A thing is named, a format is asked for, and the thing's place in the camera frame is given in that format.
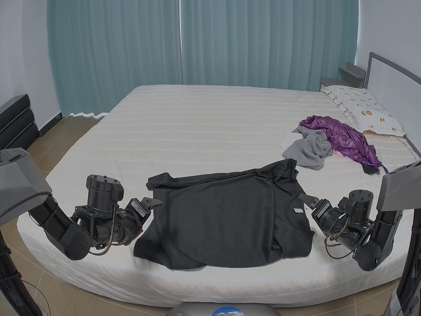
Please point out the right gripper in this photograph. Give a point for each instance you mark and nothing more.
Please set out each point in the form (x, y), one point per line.
(330, 224)

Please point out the blue-green curtain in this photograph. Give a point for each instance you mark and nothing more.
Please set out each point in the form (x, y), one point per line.
(115, 38)
(263, 31)

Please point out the grey garment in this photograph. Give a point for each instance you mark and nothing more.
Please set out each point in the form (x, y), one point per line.
(309, 153)

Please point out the pink garment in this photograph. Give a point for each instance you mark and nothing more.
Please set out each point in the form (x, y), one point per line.
(338, 154)

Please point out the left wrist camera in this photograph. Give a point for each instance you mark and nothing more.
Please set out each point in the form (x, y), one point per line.
(138, 209)

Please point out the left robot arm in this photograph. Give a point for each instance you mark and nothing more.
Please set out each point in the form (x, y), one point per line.
(59, 225)

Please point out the white garment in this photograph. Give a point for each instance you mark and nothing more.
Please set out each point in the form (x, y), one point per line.
(291, 140)

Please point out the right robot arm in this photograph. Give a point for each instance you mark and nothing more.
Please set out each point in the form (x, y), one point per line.
(391, 189)

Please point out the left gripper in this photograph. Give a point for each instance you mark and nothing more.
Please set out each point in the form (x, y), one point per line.
(130, 227)

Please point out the white printed pillow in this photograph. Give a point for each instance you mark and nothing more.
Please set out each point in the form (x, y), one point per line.
(365, 110)

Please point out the black T-shirt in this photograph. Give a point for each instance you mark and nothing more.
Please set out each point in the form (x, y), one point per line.
(223, 216)

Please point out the black chest of drawers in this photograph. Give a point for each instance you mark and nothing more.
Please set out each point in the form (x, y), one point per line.
(14, 120)

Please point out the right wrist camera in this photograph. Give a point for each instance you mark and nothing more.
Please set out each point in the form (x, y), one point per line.
(323, 206)

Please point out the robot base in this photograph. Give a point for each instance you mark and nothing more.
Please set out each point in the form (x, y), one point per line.
(223, 309)

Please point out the purple satin garment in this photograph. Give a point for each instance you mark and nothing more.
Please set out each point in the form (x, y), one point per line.
(345, 137)

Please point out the bed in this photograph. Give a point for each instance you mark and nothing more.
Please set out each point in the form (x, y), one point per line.
(197, 133)

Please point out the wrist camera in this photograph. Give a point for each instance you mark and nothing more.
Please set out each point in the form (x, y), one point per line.
(323, 206)
(138, 209)

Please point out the grey bedside table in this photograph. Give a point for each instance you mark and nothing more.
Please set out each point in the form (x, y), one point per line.
(352, 72)

